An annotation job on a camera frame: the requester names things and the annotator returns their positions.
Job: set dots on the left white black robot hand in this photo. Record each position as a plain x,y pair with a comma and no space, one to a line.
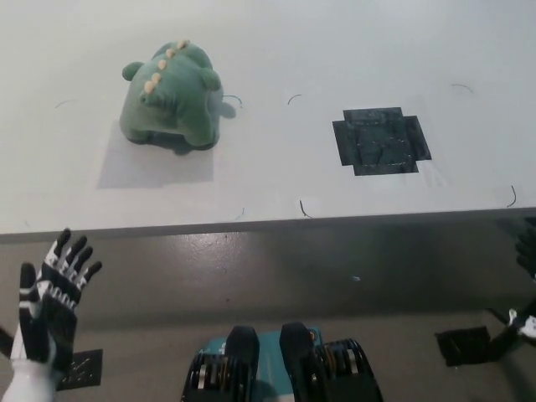
50,318

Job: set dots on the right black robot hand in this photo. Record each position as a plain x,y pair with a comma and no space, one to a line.
528,255

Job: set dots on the green plush dinosaur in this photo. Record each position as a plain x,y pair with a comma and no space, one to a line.
176,109

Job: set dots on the black table leg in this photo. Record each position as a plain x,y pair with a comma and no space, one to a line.
502,345
5,341

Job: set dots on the grey tape patch on table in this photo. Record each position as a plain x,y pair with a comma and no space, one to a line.
159,171

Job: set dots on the black tape patch on table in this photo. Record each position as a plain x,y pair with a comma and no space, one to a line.
381,142

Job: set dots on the black teal robot torso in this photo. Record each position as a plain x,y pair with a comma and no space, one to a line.
251,368

